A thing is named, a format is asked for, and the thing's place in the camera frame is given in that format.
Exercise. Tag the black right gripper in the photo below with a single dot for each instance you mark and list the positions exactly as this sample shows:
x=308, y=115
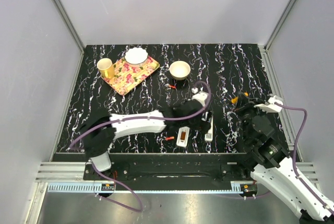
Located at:
x=245, y=103

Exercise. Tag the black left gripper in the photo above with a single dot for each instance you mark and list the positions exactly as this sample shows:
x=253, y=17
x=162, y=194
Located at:
x=201, y=126

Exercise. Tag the white remote orange batteries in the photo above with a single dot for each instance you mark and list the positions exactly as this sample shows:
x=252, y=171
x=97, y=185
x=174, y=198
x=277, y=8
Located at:
x=182, y=137

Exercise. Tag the white remote blue batteries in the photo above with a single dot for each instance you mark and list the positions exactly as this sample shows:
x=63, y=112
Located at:
x=209, y=134

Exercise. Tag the orange yellow battery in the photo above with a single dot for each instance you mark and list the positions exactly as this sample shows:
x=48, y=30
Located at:
x=170, y=138

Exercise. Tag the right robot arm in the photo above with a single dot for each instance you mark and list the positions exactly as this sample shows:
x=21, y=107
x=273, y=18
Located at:
x=272, y=165

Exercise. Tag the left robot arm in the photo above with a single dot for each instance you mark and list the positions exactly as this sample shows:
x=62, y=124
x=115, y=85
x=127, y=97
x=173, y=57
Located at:
x=99, y=132

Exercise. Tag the beige round bowl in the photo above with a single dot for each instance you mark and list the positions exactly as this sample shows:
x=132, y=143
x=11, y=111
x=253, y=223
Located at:
x=179, y=70

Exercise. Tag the floral rectangular tray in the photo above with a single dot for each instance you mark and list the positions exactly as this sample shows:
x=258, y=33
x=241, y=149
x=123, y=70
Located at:
x=126, y=78

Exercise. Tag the white scalloped bowl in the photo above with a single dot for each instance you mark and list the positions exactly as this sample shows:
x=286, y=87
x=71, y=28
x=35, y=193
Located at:
x=136, y=57

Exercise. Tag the yellow mug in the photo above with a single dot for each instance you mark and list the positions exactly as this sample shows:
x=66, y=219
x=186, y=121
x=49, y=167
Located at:
x=106, y=68

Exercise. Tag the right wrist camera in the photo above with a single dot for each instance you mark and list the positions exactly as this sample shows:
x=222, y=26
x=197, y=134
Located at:
x=272, y=105

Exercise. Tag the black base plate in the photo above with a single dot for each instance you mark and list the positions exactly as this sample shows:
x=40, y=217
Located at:
x=178, y=172

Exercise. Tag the right aluminium frame post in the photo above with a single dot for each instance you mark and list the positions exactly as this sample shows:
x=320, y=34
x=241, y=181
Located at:
x=286, y=12

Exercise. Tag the aluminium frame post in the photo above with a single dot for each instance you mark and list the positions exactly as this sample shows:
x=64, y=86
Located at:
x=286, y=12
x=69, y=25

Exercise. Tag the left aluminium frame post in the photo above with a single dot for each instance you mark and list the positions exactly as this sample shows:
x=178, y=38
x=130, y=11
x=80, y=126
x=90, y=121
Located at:
x=69, y=25

